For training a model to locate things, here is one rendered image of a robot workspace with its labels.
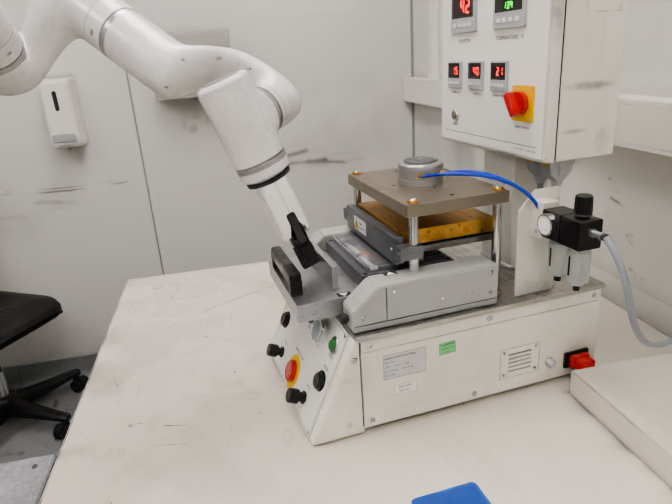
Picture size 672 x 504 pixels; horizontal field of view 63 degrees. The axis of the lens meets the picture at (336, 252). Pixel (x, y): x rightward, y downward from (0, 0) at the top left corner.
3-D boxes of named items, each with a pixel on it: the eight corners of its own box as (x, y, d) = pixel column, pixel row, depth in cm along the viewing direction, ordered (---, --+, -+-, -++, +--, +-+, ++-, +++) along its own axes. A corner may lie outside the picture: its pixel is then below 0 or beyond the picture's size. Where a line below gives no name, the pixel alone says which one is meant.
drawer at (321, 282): (410, 254, 114) (409, 217, 112) (465, 293, 94) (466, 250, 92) (270, 279, 106) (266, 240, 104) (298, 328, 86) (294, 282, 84)
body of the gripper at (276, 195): (239, 175, 92) (268, 231, 97) (249, 187, 83) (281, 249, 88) (279, 155, 93) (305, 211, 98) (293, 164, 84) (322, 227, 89)
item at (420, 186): (458, 202, 117) (458, 140, 112) (556, 245, 89) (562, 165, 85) (350, 219, 110) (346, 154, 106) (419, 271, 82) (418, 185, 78)
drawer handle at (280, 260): (282, 264, 102) (280, 244, 101) (303, 295, 89) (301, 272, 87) (272, 266, 102) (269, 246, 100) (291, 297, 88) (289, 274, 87)
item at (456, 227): (436, 210, 112) (436, 164, 109) (499, 241, 92) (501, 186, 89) (357, 223, 107) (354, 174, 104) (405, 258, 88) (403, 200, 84)
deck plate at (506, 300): (492, 232, 127) (492, 228, 126) (605, 287, 95) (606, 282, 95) (298, 266, 114) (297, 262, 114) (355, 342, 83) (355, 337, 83)
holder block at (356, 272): (404, 239, 112) (403, 227, 111) (454, 272, 93) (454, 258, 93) (326, 252, 107) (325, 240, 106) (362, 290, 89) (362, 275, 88)
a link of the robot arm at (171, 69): (176, 35, 101) (302, 126, 94) (102, 67, 91) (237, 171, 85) (175, -12, 94) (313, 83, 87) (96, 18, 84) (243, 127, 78)
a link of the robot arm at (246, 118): (264, 146, 93) (225, 172, 88) (227, 71, 88) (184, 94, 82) (296, 140, 87) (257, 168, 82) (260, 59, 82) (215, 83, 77)
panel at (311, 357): (271, 351, 116) (300, 270, 112) (309, 438, 89) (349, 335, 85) (262, 349, 115) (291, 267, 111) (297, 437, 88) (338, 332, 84)
